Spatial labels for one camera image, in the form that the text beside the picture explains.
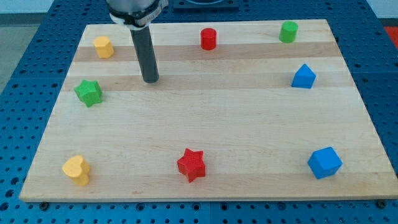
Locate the dark blue mount plate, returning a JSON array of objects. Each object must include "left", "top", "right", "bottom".
[{"left": 169, "top": 0, "right": 241, "bottom": 12}]

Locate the light wooden board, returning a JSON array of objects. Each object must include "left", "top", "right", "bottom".
[{"left": 20, "top": 19, "right": 397, "bottom": 202}]

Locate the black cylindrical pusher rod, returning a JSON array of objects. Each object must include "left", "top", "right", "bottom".
[{"left": 130, "top": 27, "right": 159, "bottom": 83}]

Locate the blue triangular prism block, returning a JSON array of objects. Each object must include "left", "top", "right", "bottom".
[{"left": 291, "top": 64, "right": 317, "bottom": 89}]

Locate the green cylinder block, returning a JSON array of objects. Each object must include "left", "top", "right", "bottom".
[{"left": 279, "top": 21, "right": 299, "bottom": 43}]

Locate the green star block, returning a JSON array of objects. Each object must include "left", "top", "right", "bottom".
[{"left": 74, "top": 80, "right": 102, "bottom": 107}]

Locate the yellow hexagon block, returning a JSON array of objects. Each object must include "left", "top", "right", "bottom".
[{"left": 93, "top": 36, "right": 114, "bottom": 58}]

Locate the blue cube block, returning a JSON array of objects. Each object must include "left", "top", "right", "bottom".
[{"left": 307, "top": 147, "right": 343, "bottom": 179}]

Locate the red star block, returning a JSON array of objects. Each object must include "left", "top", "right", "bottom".
[{"left": 177, "top": 148, "right": 206, "bottom": 182}]

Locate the yellow heart block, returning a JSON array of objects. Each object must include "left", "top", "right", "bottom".
[{"left": 62, "top": 155, "right": 91, "bottom": 186}]

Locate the red cylinder block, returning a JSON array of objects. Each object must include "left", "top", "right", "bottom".
[{"left": 200, "top": 28, "right": 217, "bottom": 50}]

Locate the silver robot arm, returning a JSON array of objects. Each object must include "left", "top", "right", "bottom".
[{"left": 106, "top": 0, "right": 169, "bottom": 83}]

